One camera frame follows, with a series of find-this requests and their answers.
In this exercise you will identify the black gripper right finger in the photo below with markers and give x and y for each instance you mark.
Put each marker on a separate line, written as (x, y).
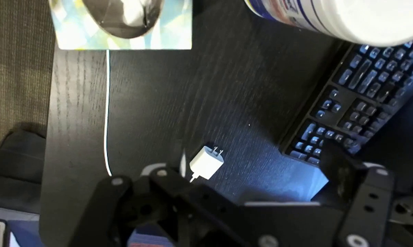
(371, 201)

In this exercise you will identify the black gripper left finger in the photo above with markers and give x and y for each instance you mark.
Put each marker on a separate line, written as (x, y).
(104, 215)

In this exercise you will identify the white charger head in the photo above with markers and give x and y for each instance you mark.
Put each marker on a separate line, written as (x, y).
(206, 164)

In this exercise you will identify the yellow patterned tissue box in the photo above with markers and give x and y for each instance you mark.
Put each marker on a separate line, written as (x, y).
(69, 36)

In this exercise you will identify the dark grey sofa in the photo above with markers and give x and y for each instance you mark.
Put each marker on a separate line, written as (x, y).
(14, 174)

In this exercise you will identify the black keyboard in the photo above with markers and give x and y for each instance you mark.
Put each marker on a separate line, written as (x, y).
(351, 101)

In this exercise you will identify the Lysol wipes canister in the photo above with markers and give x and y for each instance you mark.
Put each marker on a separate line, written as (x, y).
(351, 19)

